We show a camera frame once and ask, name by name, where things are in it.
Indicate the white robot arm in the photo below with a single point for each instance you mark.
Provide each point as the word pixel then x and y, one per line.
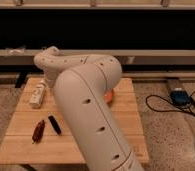
pixel 79 83

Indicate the orange bowl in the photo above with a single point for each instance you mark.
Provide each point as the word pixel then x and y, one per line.
pixel 109 96

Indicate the white plastic bottle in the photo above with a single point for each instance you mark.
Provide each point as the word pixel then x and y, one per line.
pixel 37 95

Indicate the red-brown pepper toy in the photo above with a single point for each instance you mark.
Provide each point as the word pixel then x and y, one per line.
pixel 38 132

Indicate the blue power box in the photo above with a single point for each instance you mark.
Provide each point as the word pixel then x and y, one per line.
pixel 180 97

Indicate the crumpled white paper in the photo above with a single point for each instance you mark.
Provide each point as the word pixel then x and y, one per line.
pixel 15 51

